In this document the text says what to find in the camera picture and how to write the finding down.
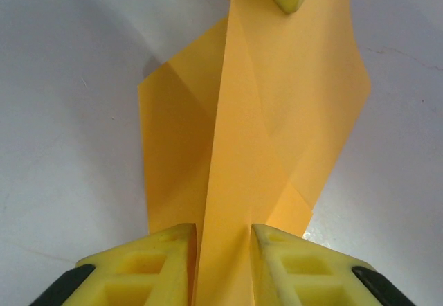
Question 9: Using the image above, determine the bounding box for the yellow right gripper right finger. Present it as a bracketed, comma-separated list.
[251, 223, 416, 306]

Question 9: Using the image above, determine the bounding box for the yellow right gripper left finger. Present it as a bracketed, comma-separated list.
[29, 223, 198, 306]

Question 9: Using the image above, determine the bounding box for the orange paper sheet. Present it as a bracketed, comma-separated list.
[137, 0, 372, 306]

